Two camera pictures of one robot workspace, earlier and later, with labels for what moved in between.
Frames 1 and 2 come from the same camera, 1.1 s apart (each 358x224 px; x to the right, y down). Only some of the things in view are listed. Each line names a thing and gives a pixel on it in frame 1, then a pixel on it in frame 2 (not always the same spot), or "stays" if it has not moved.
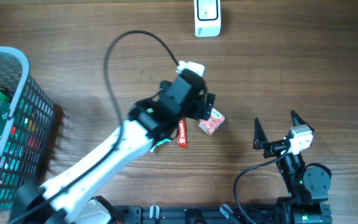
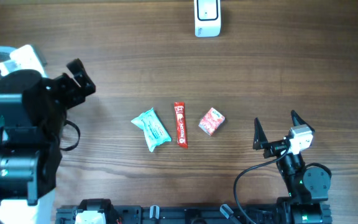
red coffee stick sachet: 181,139 stays
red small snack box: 213,124 stays
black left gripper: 199,113 -> 68,84
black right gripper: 273,147 stays
